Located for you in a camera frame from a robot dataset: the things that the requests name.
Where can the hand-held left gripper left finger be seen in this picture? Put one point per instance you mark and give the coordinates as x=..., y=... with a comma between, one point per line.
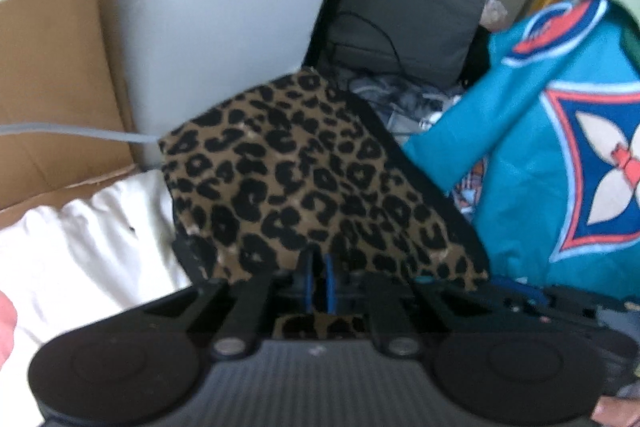
x=307, y=282

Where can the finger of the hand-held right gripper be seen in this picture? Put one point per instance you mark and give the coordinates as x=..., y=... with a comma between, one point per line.
x=550, y=307

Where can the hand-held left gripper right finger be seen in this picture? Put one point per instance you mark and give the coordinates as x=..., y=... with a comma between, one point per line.
x=331, y=282

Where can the leopard print garment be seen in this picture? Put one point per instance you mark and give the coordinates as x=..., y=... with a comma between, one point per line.
x=300, y=177

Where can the person's right hand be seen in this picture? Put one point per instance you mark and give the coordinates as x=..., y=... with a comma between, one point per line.
x=617, y=414

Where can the teal printed blanket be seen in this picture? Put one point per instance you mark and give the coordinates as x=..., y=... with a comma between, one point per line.
x=510, y=132

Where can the grey patterned cloth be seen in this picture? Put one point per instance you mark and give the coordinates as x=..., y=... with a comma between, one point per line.
x=400, y=107

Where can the bear print bed sheet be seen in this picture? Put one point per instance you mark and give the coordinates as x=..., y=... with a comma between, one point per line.
x=75, y=247

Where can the grey laptop bag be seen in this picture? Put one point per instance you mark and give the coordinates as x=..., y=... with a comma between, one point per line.
x=400, y=22

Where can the flat cardboard sheet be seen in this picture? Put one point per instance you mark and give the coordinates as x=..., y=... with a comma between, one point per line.
x=50, y=82

